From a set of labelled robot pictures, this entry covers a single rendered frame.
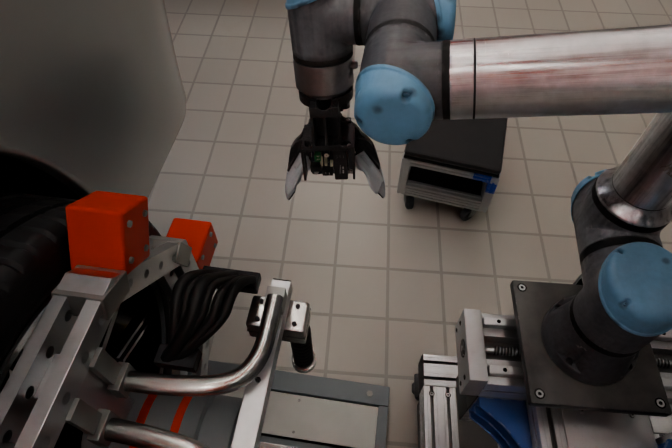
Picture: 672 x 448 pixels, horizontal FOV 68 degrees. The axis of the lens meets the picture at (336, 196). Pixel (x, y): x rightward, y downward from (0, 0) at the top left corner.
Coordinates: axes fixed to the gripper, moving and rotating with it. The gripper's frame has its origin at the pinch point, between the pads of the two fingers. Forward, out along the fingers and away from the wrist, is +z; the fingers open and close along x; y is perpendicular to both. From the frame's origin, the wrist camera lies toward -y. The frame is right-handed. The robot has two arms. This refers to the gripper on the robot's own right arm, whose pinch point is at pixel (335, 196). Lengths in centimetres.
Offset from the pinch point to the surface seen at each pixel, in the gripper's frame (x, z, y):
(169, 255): -25.3, 3.6, 9.1
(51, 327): -30.6, -4.8, 28.4
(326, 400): -10, 93, -17
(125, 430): -24.2, 8.0, 33.9
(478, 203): 46, 75, -86
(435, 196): 30, 74, -90
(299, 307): -5.6, 10.7, 13.5
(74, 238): -31.4, -8.5, 17.9
